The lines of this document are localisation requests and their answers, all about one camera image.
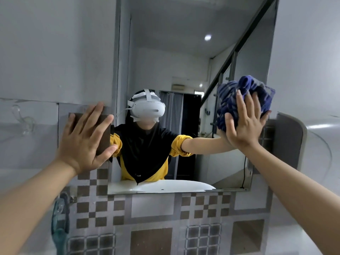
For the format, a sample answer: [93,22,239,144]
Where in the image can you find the person's right hand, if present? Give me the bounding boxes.
[224,90,272,151]

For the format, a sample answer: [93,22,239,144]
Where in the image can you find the blue cleaning cloth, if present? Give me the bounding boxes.
[234,75,276,122]

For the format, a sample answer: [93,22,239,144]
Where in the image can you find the grey rounded wall panel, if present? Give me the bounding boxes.
[271,112,308,172]

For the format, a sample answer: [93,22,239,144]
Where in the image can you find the frameless wall mirror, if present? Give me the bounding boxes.
[107,0,278,195]

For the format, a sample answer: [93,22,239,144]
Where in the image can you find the person's right forearm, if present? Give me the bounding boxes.
[239,145,340,255]

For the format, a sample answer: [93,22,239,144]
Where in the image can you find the clear plastic wall hook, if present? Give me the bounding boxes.
[11,104,36,136]

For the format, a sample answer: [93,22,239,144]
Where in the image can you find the person's left hand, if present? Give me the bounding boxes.
[57,101,118,175]

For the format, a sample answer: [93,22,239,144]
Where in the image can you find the person's left forearm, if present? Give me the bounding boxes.
[0,159,78,255]

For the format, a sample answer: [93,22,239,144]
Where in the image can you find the teal plastic wall hanger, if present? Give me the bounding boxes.
[51,192,71,255]

